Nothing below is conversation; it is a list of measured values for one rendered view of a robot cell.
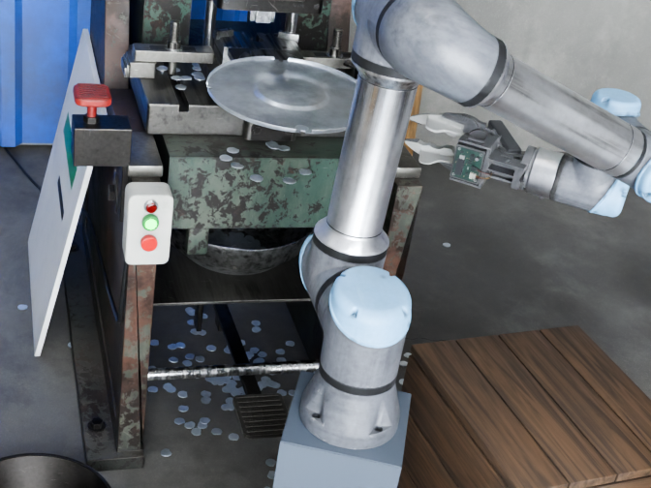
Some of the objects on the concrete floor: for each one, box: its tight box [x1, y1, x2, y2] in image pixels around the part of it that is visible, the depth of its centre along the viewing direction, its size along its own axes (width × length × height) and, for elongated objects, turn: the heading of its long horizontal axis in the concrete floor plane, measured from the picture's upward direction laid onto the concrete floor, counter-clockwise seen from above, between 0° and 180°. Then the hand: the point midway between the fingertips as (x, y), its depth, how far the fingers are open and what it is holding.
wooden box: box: [397, 325, 651, 488], centre depth 196 cm, size 40×38×35 cm
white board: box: [28, 29, 108, 356], centre depth 240 cm, size 14×50×59 cm, turn 1°
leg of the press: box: [63, 0, 163, 472], centre depth 221 cm, size 92×12×90 cm, turn 2°
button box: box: [4, 147, 173, 322], centre depth 244 cm, size 145×25×62 cm, turn 2°
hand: (416, 130), depth 173 cm, fingers open, 3 cm apart
